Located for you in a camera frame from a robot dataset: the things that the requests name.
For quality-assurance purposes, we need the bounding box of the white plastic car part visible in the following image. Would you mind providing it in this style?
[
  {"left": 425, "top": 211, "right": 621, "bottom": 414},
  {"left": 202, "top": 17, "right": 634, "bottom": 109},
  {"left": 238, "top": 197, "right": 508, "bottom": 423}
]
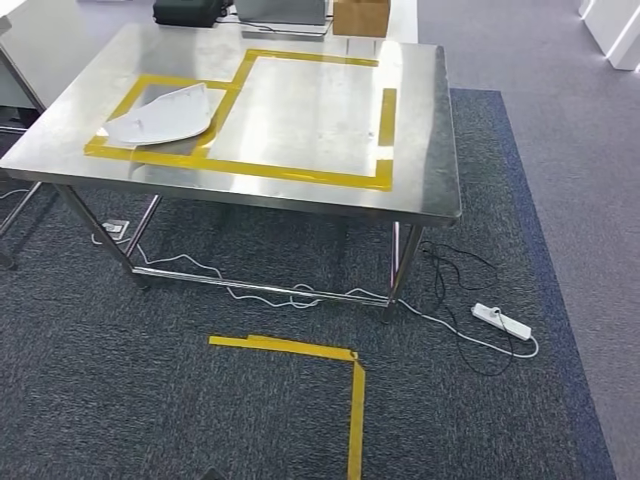
[{"left": 102, "top": 82, "right": 216, "bottom": 147}]

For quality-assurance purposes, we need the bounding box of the steel workbench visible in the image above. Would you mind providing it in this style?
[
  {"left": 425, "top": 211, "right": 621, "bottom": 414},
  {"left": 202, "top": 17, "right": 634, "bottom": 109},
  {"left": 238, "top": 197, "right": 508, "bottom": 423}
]
[
  {"left": 0, "top": 23, "right": 462, "bottom": 313},
  {"left": 0, "top": 13, "right": 61, "bottom": 270}
]

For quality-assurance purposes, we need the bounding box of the yellow workbench tape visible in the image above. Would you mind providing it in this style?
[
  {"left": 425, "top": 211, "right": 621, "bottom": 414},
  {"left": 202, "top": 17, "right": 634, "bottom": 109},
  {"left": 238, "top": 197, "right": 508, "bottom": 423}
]
[{"left": 84, "top": 48, "right": 398, "bottom": 193}]

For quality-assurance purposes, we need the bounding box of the yellow floor tape square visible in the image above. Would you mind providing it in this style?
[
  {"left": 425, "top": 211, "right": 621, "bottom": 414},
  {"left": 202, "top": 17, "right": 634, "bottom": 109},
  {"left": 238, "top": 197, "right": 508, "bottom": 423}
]
[{"left": 208, "top": 334, "right": 366, "bottom": 480}]

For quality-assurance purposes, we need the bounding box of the brown cardboard box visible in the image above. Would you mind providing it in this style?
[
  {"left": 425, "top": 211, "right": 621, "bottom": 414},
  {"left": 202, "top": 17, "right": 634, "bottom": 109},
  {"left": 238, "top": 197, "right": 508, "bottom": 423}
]
[{"left": 332, "top": 0, "right": 392, "bottom": 39}]

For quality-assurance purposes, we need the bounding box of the grey laptop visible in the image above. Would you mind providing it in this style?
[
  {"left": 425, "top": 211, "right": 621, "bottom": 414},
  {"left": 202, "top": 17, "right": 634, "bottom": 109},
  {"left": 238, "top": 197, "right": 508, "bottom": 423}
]
[{"left": 233, "top": 0, "right": 331, "bottom": 28}]

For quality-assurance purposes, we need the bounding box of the white table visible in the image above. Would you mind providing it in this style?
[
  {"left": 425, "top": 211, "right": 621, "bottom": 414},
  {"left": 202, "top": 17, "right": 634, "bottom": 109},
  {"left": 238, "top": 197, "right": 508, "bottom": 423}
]
[{"left": 220, "top": 0, "right": 419, "bottom": 45}]

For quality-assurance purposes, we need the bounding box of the white power strip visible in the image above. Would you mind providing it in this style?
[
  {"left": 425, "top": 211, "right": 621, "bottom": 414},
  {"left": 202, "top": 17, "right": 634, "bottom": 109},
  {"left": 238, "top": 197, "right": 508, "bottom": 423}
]
[{"left": 471, "top": 302, "right": 533, "bottom": 342}]

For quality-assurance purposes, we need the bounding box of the black carrying case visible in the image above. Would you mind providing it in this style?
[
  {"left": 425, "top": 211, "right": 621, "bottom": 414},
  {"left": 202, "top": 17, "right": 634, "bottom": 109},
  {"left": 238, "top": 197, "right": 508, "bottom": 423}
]
[{"left": 152, "top": 0, "right": 224, "bottom": 29}]

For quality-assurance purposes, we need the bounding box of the white angular plinth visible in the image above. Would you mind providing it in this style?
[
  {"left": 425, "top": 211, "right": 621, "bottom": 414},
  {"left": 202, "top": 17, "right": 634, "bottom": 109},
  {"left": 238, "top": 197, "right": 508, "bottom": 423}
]
[{"left": 578, "top": 0, "right": 640, "bottom": 72}]

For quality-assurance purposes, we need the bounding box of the black floor cable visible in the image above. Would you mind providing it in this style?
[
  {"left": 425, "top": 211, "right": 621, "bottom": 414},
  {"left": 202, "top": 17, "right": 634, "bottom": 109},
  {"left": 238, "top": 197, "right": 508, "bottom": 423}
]
[{"left": 419, "top": 239, "right": 516, "bottom": 378}]

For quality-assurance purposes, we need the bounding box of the white floor cable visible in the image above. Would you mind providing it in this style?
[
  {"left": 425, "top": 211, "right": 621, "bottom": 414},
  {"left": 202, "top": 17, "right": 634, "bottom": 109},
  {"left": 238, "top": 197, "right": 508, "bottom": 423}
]
[{"left": 91, "top": 231, "right": 540, "bottom": 360}]

